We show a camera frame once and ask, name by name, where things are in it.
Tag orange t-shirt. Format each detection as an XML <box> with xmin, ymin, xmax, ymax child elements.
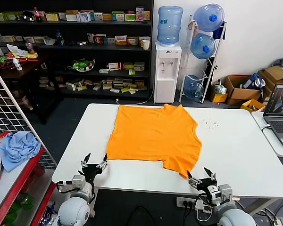
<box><xmin>105</xmin><ymin>103</ymin><xmax>203</xmax><ymax>179</ymax></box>

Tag yellow white paper pile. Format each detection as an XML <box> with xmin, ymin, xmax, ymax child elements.
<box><xmin>6</xmin><ymin>43</ymin><xmax>39</xmax><ymax>59</ymax></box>

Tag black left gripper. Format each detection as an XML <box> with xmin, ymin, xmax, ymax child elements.
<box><xmin>79</xmin><ymin>153</ymin><xmax>108</xmax><ymax>183</ymax></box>

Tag pink drink bottle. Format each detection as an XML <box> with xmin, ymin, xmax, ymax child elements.
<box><xmin>25</xmin><ymin>39</ymin><xmax>35</xmax><ymax>54</ymax></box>

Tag dark wooden table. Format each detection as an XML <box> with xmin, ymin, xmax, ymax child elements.
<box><xmin>0</xmin><ymin>53</ymin><xmax>64</xmax><ymax>125</ymax></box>

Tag grey laptop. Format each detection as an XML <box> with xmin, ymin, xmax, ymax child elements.
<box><xmin>262</xmin><ymin>83</ymin><xmax>283</xmax><ymax>148</ymax></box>

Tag black shelving unit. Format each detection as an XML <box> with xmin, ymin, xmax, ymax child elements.
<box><xmin>0</xmin><ymin>0</ymin><xmax>154</xmax><ymax>99</ymax></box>

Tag dark blue bottle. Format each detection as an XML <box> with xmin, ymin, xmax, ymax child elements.
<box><xmin>55</xmin><ymin>29</ymin><xmax>65</xmax><ymax>46</ymax></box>

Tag blue white package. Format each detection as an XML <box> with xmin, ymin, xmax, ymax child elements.
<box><xmin>41</xmin><ymin>201</ymin><xmax>61</xmax><ymax>226</ymax></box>

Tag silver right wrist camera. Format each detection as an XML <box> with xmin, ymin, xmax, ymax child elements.
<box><xmin>207</xmin><ymin>184</ymin><xmax>233</xmax><ymax>201</ymax></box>

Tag blue water jug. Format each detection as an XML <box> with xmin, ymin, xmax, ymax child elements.
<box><xmin>193</xmin><ymin>3</ymin><xmax>225</xmax><ymax>32</ymax></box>
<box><xmin>190</xmin><ymin>32</ymin><xmax>217</xmax><ymax>60</ymax></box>
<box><xmin>157</xmin><ymin>5</ymin><xmax>183</xmax><ymax>46</ymax></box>
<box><xmin>183</xmin><ymin>74</ymin><xmax>205</xmax><ymax>99</ymax></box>

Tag white power adapter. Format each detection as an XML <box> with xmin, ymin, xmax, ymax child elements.
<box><xmin>194</xmin><ymin>200</ymin><xmax>212</xmax><ymax>214</ymax></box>

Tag white power strip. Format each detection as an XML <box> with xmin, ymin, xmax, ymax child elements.
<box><xmin>176</xmin><ymin>196</ymin><xmax>199</xmax><ymax>209</ymax></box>

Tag white jug rack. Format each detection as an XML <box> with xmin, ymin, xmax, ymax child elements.
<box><xmin>179</xmin><ymin>14</ymin><xmax>228</xmax><ymax>104</ymax></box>

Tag metal bowl with green packs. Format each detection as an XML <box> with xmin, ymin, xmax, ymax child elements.
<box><xmin>67</xmin><ymin>57</ymin><xmax>95</xmax><ymax>72</ymax></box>

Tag white wire grid panel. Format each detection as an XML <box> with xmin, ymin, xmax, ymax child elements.
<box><xmin>0</xmin><ymin>60</ymin><xmax>58</xmax><ymax>170</ymax></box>

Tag red snack bag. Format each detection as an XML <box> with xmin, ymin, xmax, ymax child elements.
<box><xmin>0</xmin><ymin>130</ymin><xmax>12</xmax><ymax>148</ymax></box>

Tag black shiny helmet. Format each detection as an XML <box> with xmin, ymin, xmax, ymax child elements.
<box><xmin>22</xmin><ymin>10</ymin><xmax>36</xmax><ymax>23</ymax></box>

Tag orange medicine box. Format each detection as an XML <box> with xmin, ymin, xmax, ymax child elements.
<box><xmin>115</xmin><ymin>35</ymin><xmax>128</xmax><ymax>45</ymax></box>

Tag small white side table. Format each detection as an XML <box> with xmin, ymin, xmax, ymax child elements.
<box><xmin>251</xmin><ymin>110</ymin><xmax>283</xmax><ymax>158</ymax></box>

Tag open cardboard box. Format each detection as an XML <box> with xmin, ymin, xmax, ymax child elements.
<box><xmin>224</xmin><ymin>74</ymin><xmax>262</xmax><ymax>106</ymax></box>

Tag blue white medicine box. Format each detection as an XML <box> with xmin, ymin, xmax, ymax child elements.
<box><xmin>76</xmin><ymin>12</ymin><xmax>92</xmax><ymax>22</ymax></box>

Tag closed cardboard box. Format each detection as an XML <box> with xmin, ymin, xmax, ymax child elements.
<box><xmin>258</xmin><ymin>65</ymin><xmax>283</xmax><ymax>101</ymax></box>

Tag red-edged white shelf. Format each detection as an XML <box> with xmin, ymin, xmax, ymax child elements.
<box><xmin>0</xmin><ymin>131</ymin><xmax>58</xmax><ymax>226</ymax></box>

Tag large white table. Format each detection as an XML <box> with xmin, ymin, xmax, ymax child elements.
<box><xmin>51</xmin><ymin>103</ymin><xmax>283</xmax><ymax>198</ymax></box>

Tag green plastic bottle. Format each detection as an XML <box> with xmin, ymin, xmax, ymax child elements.
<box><xmin>14</xmin><ymin>192</ymin><xmax>35</xmax><ymax>210</ymax></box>

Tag light blue crumpled shirt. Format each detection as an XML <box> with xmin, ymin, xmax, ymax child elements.
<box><xmin>0</xmin><ymin>131</ymin><xmax>42</xmax><ymax>173</ymax></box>

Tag scattered dark crumbs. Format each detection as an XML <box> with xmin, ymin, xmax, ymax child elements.
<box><xmin>201</xmin><ymin>119</ymin><xmax>219</xmax><ymax>129</ymax></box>

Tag white floor cable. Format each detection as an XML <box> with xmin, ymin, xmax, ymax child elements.
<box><xmin>115</xmin><ymin>90</ymin><xmax>155</xmax><ymax>105</ymax></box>

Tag tall pink blue box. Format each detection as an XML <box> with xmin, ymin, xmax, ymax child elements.
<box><xmin>135</xmin><ymin>7</ymin><xmax>144</xmax><ymax>22</ymax></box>

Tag yellow plastic bin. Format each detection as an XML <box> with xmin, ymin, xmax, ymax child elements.
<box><xmin>240</xmin><ymin>98</ymin><xmax>266</xmax><ymax>113</ymax></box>

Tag black floor cable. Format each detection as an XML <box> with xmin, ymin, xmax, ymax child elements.
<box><xmin>128</xmin><ymin>206</ymin><xmax>156</xmax><ymax>226</ymax></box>

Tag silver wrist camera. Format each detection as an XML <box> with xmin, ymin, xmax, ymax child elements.
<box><xmin>71</xmin><ymin>175</ymin><xmax>86</xmax><ymax>189</ymax></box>
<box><xmin>207</xmin><ymin>184</ymin><xmax>233</xmax><ymax>201</ymax></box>

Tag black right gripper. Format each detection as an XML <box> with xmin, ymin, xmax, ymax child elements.
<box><xmin>186</xmin><ymin>167</ymin><xmax>219</xmax><ymax>194</ymax></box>

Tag cola bottle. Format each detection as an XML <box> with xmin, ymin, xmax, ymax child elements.
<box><xmin>33</xmin><ymin>7</ymin><xmax>42</xmax><ymax>23</ymax></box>

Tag blue bag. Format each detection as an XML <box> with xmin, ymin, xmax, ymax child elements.
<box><xmin>241</xmin><ymin>73</ymin><xmax>266</xmax><ymax>90</ymax></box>

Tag white water dispenser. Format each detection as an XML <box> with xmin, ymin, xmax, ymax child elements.
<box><xmin>154</xmin><ymin>41</ymin><xmax>182</xmax><ymax>104</ymax></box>

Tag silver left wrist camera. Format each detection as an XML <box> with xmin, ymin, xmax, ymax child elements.
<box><xmin>71</xmin><ymin>175</ymin><xmax>86</xmax><ymax>189</ymax></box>

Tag small white bottle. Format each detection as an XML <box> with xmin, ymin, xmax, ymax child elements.
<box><xmin>12</xmin><ymin>57</ymin><xmax>23</xmax><ymax>71</ymax></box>

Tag yellow cardboard box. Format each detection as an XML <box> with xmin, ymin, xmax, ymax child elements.
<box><xmin>213</xmin><ymin>93</ymin><xmax>228</xmax><ymax>103</ymax></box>

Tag clear plastic bag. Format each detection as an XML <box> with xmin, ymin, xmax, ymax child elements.
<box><xmin>213</xmin><ymin>83</ymin><xmax>228</xmax><ymax>96</ymax></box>

